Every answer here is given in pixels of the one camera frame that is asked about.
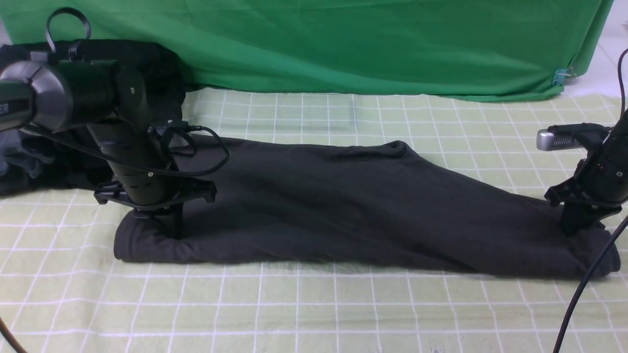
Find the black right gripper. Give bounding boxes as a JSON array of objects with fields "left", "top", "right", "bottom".
[{"left": 544, "top": 177, "right": 624, "bottom": 236}]

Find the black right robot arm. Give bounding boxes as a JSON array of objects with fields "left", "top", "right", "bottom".
[{"left": 536, "top": 112, "right": 628, "bottom": 235}]

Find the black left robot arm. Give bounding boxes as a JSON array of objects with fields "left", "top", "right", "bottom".
[{"left": 1, "top": 60, "right": 231, "bottom": 237}]

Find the green backdrop cloth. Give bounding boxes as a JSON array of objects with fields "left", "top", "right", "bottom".
[{"left": 1, "top": 0, "right": 613, "bottom": 102}]

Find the black left camera cable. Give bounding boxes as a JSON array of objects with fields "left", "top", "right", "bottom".
[{"left": 20, "top": 7, "right": 231, "bottom": 178}]

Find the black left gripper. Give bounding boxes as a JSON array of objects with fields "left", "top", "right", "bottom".
[{"left": 94, "top": 178, "right": 217, "bottom": 240}]

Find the black right camera cable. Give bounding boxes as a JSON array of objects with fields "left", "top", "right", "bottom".
[{"left": 553, "top": 48, "right": 628, "bottom": 353}]

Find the gray long-sleeve top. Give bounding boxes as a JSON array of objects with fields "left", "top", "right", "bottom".
[{"left": 113, "top": 138, "right": 611, "bottom": 279}]

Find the pile of dark clothes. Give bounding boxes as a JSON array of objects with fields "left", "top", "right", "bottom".
[{"left": 0, "top": 40, "right": 185, "bottom": 197}]

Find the teal binder clip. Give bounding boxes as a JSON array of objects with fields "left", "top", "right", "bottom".
[{"left": 551, "top": 67, "right": 578, "bottom": 87}]

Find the light green grid tablecloth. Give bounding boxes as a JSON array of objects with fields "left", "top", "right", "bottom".
[{"left": 0, "top": 89, "right": 620, "bottom": 353}]

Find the black camera cable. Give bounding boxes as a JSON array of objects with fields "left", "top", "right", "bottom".
[
  {"left": 553, "top": 48, "right": 628, "bottom": 353},
  {"left": 20, "top": 7, "right": 231, "bottom": 178}
]

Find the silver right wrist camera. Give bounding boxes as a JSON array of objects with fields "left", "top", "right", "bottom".
[{"left": 536, "top": 123, "right": 612, "bottom": 151}]

